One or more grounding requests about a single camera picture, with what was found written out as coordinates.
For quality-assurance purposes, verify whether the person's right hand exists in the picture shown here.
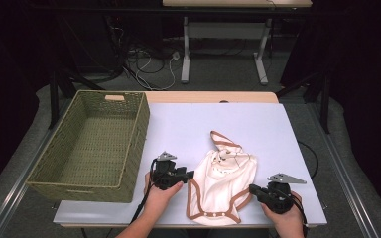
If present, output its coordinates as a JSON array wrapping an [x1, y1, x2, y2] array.
[[261, 191, 306, 232]]

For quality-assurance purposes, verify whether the white floor cable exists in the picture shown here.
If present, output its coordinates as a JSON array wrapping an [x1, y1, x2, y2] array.
[[135, 51, 182, 92]]

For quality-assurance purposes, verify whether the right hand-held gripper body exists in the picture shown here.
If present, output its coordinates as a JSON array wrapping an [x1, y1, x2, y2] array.
[[261, 173, 308, 214]]

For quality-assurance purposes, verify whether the right hand-held gripper black cable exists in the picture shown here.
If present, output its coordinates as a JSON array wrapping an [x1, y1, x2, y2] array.
[[291, 194, 310, 238]]

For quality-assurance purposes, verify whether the bundle of black cables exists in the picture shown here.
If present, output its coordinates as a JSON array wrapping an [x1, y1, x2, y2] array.
[[105, 16, 167, 75]]

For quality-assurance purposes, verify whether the thin black floor cable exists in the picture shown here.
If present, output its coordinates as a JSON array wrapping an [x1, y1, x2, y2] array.
[[297, 141, 319, 179]]

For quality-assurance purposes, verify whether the black horizontal bar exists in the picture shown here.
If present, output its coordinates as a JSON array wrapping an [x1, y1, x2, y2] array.
[[29, 7, 348, 18]]

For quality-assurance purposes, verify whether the wooden desk with white legs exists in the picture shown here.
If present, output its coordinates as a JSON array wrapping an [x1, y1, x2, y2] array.
[[162, 0, 313, 85]]

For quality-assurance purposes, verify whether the left hand-held gripper black cable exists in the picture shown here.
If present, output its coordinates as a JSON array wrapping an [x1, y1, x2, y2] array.
[[130, 158, 160, 226]]

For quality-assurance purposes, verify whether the white table mat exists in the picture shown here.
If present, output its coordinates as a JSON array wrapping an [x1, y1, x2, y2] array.
[[53, 102, 327, 226]]

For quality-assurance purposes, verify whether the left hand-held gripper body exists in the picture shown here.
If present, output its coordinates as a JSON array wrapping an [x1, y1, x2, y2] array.
[[150, 151, 187, 191]]

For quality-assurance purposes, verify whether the person's left hand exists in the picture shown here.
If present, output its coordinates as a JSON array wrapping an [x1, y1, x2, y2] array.
[[143, 172, 184, 212]]

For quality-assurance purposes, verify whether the hand-held gripper black cable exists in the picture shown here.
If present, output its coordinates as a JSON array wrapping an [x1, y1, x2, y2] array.
[[130, 158, 160, 226], [291, 194, 310, 238]]

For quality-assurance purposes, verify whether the green woven basket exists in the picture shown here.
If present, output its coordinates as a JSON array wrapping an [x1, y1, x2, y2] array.
[[26, 89, 151, 203]]

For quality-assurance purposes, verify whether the aluminium floor rail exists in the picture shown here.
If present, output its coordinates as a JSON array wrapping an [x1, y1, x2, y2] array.
[[307, 102, 381, 238], [0, 127, 53, 238]]

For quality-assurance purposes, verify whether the cream baby bodysuit brown trim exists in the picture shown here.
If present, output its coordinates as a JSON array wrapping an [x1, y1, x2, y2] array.
[[186, 130, 258, 227]]

